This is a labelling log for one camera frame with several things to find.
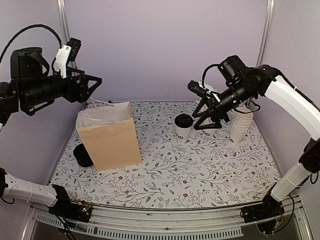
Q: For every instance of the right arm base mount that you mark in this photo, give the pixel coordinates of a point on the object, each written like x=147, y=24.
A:
x=269, y=208

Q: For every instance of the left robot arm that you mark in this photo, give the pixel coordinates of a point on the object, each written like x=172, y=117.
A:
x=15, y=187

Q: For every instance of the stack of white paper cups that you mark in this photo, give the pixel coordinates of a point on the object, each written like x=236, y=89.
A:
x=240, y=124

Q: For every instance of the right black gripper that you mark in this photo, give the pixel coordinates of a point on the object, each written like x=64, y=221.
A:
x=214, y=111

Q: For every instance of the left aluminium frame post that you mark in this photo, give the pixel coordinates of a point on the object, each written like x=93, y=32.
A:
x=63, y=20

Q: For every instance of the front aluminium rail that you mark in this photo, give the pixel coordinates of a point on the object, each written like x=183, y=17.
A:
x=120, y=223

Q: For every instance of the right aluminium frame post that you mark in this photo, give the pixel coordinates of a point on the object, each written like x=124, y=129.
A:
x=268, y=18

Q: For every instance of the white paper coffee cup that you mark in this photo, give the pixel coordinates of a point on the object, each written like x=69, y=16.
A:
x=182, y=132

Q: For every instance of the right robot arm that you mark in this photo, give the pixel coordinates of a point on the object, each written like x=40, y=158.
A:
x=278, y=89

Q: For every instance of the cup holding straws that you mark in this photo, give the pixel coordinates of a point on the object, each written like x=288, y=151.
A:
x=209, y=132

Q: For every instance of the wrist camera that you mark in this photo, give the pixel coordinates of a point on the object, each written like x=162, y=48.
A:
x=67, y=53
x=202, y=91

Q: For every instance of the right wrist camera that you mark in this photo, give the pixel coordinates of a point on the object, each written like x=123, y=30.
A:
x=202, y=91

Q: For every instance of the stack of black lids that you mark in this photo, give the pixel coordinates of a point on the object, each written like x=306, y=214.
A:
x=82, y=157

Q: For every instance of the brown paper bag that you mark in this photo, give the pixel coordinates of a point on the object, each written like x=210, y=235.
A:
x=109, y=135

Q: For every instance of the black cup lid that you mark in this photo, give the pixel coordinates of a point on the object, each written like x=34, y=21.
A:
x=184, y=121

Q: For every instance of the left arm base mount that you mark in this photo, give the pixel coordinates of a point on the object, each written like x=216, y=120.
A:
x=79, y=211

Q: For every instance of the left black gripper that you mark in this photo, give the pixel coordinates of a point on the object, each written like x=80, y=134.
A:
x=84, y=94

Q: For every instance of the aluminium frame post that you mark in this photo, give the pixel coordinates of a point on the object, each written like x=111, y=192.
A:
x=268, y=18
x=63, y=20

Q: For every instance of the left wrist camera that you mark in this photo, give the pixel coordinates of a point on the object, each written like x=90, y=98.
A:
x=67, y=53

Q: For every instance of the floral table mat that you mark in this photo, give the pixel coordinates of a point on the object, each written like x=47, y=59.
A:
x=202, y=171

